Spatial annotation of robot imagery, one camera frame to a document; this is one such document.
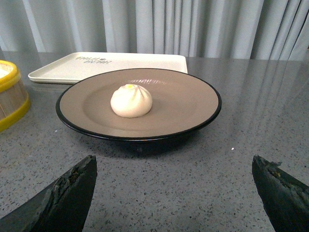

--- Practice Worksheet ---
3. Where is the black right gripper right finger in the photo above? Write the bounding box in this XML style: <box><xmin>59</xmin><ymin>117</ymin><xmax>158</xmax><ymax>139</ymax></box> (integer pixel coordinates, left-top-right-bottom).
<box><xmin>252</xmin><ymin>156</ymin><xmax>309</xmax><ymax>232</ymax></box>

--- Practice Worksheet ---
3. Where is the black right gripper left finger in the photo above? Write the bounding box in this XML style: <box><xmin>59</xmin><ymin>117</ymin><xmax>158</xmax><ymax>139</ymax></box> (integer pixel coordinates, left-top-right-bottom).
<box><xmin>0</xmin><ymin>155</ymin><xmax>97</xmax><ymax>232</ymax></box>

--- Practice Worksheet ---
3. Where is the brown plate with black rim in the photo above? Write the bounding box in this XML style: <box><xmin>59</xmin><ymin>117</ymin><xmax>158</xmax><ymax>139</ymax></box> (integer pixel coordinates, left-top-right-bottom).
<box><xmin>56</xmin><ymin>68</ymin><xmax>222</xmax><ymax>154</ymax></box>

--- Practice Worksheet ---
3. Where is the white steamed bun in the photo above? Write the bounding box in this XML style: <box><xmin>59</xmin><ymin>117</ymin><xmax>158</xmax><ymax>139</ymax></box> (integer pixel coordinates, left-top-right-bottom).
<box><xmin>110</xmin><ymin>84</ymin><xmax>153</xmax><ymax>118</ymax></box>

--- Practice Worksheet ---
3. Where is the cream rectangular serving tray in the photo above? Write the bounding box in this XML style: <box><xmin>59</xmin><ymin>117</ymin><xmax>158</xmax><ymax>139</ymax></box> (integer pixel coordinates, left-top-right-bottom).
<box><xmin>28</xmin><ymin>52</ymin><xmax>187</xmax><ymax>84</ymax></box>

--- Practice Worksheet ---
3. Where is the yellow rimmed wooden steamer basket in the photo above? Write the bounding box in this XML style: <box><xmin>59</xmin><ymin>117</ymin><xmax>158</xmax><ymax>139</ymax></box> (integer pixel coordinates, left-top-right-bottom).
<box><xmin>0</xmin><ymin>60</ymin><xmax>30</xmax><ymax>131</ymax></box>

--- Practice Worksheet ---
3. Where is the white mesh steamer liner cloth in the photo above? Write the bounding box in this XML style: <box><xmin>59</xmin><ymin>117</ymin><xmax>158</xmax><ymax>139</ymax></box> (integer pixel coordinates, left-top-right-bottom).
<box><xmin>0</xmin><ymin>65</ymin><xmax>12</xmax><ymax>79</ymax></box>

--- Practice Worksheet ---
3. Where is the grey pleated curtain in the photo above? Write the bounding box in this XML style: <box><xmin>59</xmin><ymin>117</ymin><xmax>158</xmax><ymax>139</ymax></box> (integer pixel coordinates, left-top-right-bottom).
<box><xmin>0</xmin><ymin>0</ymin><xmax>309</xmax><ymax>60</ymax></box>

